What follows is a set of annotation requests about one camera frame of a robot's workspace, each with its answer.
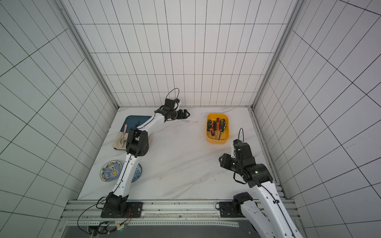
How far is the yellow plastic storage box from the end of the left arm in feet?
0.57

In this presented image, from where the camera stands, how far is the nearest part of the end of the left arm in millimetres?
860

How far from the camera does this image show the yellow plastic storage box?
99 cm
